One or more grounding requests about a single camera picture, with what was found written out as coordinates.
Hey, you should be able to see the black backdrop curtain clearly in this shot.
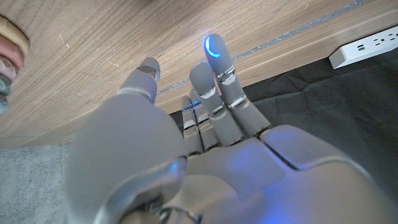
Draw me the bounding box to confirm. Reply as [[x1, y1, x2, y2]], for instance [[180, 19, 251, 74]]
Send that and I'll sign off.
[[169, 48, 398, 203]]

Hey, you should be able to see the white power strip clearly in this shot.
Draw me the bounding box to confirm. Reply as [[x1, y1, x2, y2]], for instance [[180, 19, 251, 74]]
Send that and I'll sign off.
[[328, 25, 398, 70]]

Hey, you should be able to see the large orange toy ring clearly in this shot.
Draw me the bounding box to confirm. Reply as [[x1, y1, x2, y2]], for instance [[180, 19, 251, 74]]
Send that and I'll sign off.
[[0, 14, 30, 57]]

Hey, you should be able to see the coral red toy ring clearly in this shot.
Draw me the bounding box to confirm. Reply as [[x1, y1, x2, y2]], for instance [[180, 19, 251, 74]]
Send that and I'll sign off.
[[0, 34, 25, 71]]

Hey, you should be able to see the small blue-grey toy ring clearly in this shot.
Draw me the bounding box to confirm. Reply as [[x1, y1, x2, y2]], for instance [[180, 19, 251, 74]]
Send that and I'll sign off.
[[0, 95, 9, 115]]

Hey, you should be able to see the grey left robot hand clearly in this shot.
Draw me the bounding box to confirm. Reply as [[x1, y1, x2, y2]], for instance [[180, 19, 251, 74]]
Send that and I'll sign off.
[[63, 33, 398, 224]]

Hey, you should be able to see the grey tape outline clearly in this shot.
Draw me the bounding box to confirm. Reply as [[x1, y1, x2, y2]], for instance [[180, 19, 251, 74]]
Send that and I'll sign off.
[[157, 0, 364, 95]]

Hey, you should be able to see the dusty pink toy ring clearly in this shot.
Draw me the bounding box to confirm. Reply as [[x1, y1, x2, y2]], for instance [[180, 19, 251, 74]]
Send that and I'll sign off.
[[0, 55, 19, 82]]

